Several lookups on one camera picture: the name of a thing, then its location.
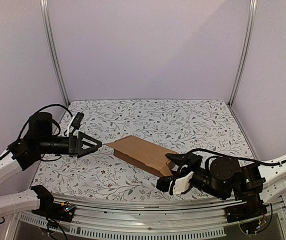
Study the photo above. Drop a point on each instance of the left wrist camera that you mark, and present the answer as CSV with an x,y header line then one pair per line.
x,y
74,124

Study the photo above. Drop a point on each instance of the left aluminium frame post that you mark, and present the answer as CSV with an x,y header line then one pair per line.
x,y
52,50

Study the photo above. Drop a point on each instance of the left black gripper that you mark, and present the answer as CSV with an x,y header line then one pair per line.
x,y
77,151

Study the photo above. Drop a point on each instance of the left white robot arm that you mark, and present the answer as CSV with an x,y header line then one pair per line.
x,y
24,152

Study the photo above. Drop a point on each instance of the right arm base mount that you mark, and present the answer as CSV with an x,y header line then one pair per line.
x,y
251,208

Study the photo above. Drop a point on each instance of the aluminium frame post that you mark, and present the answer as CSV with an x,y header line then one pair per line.
x,y
52,50
244,53

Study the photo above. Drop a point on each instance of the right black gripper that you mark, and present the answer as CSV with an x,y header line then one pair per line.
x,y
184,170

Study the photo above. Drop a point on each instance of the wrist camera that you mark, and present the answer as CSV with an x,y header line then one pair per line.
x,y
179,183
74,124

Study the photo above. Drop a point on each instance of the front aluminium rail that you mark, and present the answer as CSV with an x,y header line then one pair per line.
x,y
199,219

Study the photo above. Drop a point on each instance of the floral patterned table mat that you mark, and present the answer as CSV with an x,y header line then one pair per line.
x,y
179,125

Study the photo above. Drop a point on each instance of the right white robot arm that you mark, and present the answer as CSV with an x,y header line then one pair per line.
x,y
222,176

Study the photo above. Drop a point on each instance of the brown cardboard box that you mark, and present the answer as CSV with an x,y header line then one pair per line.
x,y
144,155

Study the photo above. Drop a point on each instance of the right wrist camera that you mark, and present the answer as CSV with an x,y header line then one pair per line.
x,y
179,183

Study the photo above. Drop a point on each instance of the right aluminium frame post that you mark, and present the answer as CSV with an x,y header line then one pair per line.
x,y
244,53

